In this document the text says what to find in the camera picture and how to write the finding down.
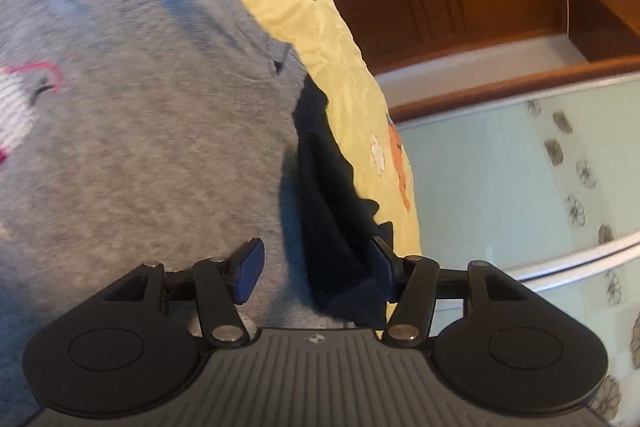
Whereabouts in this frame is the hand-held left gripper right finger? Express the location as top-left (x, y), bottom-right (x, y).
top-left (367, 237), bottom-right (535, 349)

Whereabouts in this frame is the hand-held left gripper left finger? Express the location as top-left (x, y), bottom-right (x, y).
top-left (103, 237), bottom-right (266, 349)

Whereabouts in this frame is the dark navy garment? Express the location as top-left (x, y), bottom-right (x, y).
top-left (292, 74), bottom-right (397, 329)

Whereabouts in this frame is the grey knit sweater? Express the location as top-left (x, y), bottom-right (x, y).
top-left (0, 0), bottom-right (382, 414)

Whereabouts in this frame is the flower-patterned glass sliding door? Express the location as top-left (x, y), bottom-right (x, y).
top-left (395, 74), bottom-right (640, 427)

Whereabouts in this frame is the yellow floral bed sheet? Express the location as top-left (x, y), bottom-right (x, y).
top-left (172, 0), bottom-right (422, 259)

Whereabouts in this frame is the brown wooden door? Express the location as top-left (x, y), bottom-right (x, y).
top-left (327, 0), bottom-right (571, 75)

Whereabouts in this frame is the brown wooden door frame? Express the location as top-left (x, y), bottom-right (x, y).
top-left (389, 0), bottom-right (640, 124)

